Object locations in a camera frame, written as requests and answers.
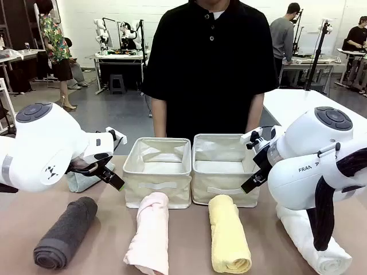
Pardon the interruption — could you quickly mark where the grey plastic stool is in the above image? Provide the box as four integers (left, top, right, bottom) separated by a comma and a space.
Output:
108, 73, 127, 95

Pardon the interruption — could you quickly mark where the beige fabric basket straight handle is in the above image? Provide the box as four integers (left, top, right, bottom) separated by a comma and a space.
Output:
191, 133, 261, 208

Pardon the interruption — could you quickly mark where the person's left forearm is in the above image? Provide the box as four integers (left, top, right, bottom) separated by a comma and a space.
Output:
245, 93, 265, 134

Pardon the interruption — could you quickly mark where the woman in floral shirt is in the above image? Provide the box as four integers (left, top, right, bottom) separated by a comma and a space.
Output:
34, 0, 78, 111

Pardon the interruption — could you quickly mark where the white side table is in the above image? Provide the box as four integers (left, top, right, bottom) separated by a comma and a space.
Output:
0, 48, 46, 95

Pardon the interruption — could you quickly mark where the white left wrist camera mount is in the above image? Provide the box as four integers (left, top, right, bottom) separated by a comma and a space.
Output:
105, 127, 128, 145

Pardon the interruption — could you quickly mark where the seated person in grey trousers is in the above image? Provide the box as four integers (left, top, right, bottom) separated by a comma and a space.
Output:
64, 37, 90, 90

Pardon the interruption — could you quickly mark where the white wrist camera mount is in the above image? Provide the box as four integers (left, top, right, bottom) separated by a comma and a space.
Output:
240, 127, 264, 150
105, 127, 128, 145

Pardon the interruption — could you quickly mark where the large white table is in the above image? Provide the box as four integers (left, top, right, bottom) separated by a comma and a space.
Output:
262, 88, 367, 128

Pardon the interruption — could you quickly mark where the white shelf frame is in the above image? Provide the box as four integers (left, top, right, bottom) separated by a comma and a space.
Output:
0, 77, 17, 136

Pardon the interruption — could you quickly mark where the dark grey towel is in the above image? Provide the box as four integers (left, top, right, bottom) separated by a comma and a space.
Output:
33, 196, 99, 270

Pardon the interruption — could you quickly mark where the white towel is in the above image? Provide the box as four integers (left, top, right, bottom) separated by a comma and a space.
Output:
275, 203, 353, 275

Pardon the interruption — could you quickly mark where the person's right forearm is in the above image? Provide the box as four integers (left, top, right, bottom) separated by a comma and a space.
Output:
151, 97, 168, 138

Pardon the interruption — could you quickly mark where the black sleeved robot cable bundle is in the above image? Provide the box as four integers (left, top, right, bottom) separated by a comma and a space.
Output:
307, 148, 367, 252

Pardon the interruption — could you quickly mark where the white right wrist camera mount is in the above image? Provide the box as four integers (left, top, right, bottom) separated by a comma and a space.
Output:
240, 127, 264, 150

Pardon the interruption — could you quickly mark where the white background robot table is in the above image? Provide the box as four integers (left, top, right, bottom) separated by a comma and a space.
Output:
90, 50, 150, 95

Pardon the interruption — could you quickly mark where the person in black at desk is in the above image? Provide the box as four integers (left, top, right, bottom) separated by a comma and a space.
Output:
342, 16, 367, 94

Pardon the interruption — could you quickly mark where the pink towel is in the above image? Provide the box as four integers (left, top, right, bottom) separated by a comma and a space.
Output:
123, 191, 170, 275

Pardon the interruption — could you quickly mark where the man with dark short hair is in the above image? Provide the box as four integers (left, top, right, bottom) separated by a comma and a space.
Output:
269, 2, 302, 84

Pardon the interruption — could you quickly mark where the light teal towel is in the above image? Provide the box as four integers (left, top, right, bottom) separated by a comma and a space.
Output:
66, 163, 116, 193

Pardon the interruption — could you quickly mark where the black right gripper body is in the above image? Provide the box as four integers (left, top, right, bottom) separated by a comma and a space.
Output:
252, 142, 273, 181

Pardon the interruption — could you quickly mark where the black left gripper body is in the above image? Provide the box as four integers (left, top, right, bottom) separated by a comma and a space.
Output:
83, 156, 117, 182

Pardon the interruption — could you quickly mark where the beige fabric basket wavy handle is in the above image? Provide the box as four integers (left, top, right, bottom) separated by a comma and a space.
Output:
122, 136, 192, 209

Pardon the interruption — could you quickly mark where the grey desk with items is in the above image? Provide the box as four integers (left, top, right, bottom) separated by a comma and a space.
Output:
279, 56, 346, 95

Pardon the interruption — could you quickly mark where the person in black polo shirt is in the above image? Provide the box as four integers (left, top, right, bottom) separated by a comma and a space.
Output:
141, 0, 280, 140

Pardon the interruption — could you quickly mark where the black camera stand pole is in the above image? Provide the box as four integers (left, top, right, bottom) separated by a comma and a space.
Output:
305, 18, 334, 91

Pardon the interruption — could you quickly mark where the yellow towel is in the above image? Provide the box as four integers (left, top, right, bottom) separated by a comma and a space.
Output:
208, 194, 252, 273

